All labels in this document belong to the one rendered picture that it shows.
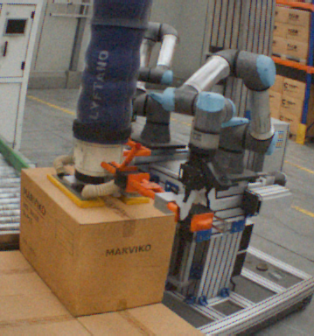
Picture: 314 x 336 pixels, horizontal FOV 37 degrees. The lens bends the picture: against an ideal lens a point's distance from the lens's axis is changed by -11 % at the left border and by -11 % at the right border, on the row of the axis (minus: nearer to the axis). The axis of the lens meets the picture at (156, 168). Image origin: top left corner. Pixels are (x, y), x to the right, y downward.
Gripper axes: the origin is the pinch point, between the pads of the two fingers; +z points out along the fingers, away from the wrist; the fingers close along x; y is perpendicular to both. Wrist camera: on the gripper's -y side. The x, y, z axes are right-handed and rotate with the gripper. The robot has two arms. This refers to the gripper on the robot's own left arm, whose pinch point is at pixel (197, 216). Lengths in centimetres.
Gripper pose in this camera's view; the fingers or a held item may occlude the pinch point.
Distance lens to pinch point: 148.6
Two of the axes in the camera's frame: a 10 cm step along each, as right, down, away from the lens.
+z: -1.4, 9.6, 2.6
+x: -8.2, 0.4, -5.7
